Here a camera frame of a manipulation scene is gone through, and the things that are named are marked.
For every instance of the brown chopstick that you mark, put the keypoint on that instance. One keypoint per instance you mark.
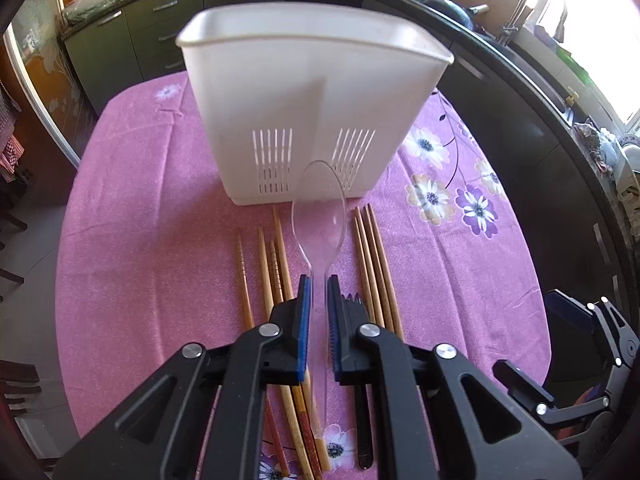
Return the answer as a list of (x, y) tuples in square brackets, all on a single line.
[(375, 253), (387, 277), (375, 301), (364, 270)]

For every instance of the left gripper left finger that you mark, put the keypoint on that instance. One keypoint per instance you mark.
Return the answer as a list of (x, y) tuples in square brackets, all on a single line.
[(285, 358)]

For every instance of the pink floral tablecloth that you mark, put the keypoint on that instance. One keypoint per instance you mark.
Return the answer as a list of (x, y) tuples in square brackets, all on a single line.
[(150, 239)]

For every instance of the red-patterned wooden chopstick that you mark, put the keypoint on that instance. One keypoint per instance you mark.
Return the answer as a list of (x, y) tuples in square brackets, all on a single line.
[(293, 396)]

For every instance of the green kitchen cabinets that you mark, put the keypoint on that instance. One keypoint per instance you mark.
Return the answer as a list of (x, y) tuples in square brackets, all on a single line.
[(130, 42)]

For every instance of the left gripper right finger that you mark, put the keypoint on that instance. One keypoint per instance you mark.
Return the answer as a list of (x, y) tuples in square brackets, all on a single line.
[(350, 363)]

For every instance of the long light wooden chopstick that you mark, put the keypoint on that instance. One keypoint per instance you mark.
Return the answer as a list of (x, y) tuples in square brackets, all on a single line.
[(282, 254)]

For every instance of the chrome sink faucet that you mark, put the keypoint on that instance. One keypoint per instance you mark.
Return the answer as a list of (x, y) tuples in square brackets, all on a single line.
[(511, 24)]

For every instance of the clear plastic spoon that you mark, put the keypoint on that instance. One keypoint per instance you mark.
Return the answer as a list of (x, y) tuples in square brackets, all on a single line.
[(318, 220)]

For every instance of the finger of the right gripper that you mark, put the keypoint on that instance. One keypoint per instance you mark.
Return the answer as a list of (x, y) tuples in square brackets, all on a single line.
[(570, 310)]

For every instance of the dark pan by sink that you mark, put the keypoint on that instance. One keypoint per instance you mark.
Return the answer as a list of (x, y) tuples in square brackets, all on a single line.
[(460, 14)]

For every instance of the white plastic utensil holder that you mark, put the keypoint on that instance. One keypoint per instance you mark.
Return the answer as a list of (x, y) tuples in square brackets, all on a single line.
[(279, 85)]

